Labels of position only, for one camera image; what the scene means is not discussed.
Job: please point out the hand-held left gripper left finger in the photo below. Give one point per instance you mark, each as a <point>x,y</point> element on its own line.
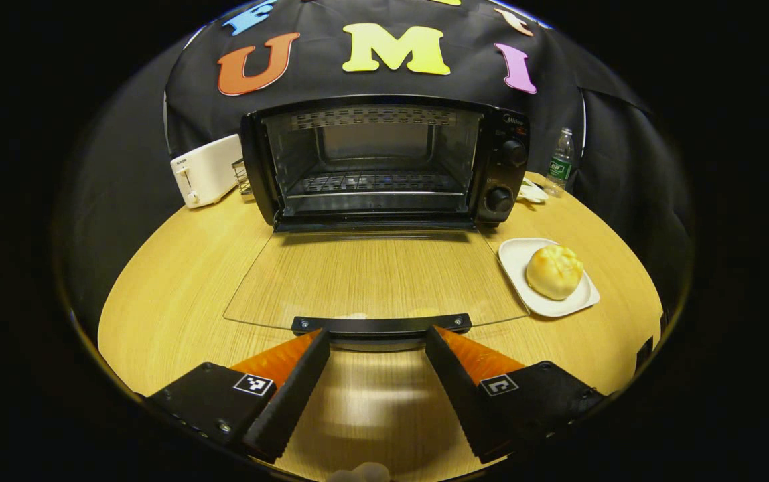
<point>294,402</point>

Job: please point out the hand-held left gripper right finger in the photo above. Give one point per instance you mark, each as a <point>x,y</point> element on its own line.
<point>455,388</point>

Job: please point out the golden bread bun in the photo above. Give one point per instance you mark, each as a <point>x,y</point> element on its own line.
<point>554,271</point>

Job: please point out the black electric oven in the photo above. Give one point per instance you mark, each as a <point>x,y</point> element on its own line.
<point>492,161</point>

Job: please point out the white rectangular plate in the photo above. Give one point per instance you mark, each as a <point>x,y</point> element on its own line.
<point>515,261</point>

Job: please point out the white divided seasoning dish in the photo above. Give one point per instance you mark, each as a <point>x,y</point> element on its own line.
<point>532,193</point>

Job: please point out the white toaster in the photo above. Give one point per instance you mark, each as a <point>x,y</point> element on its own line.
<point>207,171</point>

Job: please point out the clear plastic water bottle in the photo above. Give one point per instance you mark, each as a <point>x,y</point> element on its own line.
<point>560,164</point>

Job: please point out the black backdrop cloth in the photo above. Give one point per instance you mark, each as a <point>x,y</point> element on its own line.
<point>123,167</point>

